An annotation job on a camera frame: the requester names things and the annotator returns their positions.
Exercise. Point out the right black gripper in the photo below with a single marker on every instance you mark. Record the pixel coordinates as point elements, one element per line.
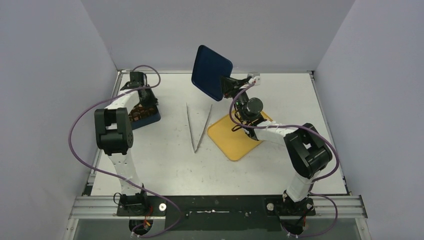
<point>235,85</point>

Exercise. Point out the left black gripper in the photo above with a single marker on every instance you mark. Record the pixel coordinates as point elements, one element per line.
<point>153,101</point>

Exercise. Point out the blue box lid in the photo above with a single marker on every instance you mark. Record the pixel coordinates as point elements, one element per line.
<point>209,66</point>

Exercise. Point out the blue chocolate box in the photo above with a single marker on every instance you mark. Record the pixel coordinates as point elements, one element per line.
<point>144,113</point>

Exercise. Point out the metal tongs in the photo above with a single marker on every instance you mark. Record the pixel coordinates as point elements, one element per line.
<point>198,118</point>

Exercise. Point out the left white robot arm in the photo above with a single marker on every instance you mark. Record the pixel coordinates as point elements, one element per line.
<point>115,137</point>

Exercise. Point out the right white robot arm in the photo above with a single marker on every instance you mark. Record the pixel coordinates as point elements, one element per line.
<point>308,151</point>

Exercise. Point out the yellow plastic tray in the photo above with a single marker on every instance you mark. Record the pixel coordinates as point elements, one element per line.
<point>233,144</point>

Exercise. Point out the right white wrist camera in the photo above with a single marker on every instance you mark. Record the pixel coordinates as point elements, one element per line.
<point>254,78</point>

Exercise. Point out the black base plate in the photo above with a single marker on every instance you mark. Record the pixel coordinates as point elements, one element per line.
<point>215,212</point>

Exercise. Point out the aluminium rail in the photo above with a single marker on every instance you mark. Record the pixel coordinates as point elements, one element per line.
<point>103,207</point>

